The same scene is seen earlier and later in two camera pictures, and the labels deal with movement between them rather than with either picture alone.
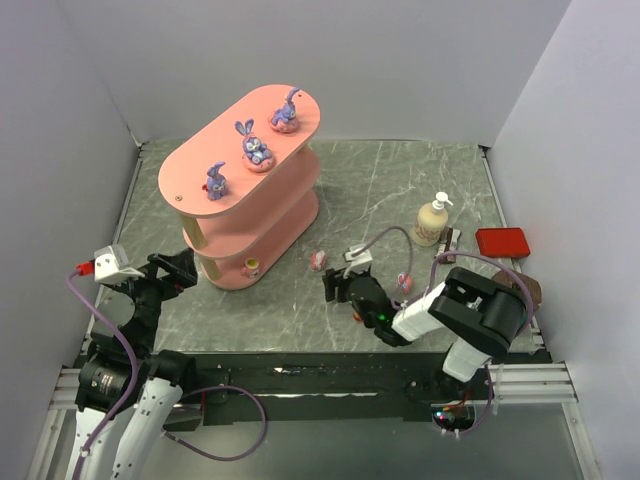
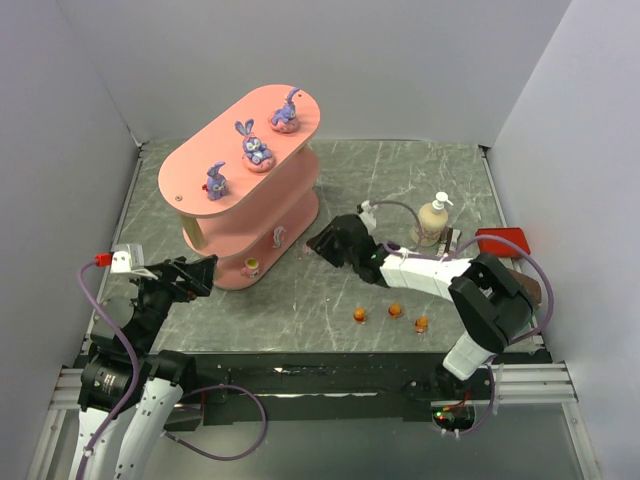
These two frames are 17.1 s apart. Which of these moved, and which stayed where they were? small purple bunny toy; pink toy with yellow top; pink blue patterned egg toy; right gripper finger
Moved: right gripper finger; pink blue patterned egg toy
Stayed: small purple bunny toy; pink toy with yellow top
